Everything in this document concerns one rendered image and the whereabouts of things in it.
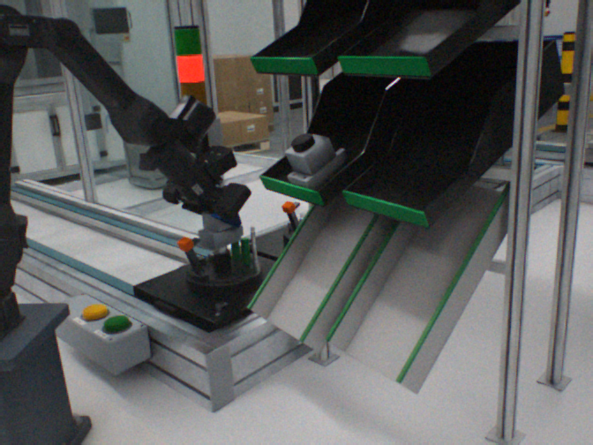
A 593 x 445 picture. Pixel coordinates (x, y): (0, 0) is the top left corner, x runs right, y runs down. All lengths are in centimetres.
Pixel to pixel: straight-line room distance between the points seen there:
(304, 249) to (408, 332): 23
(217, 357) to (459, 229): 39
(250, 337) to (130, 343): 19
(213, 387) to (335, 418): 19
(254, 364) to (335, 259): 23
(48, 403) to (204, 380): 22
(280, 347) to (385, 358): 28
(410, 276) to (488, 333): 37
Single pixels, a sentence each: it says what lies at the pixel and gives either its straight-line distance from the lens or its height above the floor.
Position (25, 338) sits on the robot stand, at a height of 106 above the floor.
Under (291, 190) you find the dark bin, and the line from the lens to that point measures 78.
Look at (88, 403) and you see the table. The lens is 104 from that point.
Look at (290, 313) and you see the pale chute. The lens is 88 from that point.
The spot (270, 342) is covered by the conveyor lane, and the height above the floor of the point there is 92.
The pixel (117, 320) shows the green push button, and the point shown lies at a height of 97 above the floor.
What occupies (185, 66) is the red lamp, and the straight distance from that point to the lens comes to 122.
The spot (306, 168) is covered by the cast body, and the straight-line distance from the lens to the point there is 75.
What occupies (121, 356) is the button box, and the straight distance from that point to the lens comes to 100.
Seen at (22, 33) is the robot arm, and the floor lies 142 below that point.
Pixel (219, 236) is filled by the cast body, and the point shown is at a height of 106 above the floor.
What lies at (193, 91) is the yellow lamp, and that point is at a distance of 122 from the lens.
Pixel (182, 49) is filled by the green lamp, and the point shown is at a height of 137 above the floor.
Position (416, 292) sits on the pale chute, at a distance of 79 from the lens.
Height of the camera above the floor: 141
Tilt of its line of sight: 18 degrees down
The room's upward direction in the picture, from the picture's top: 3 degrees counter-clockwise
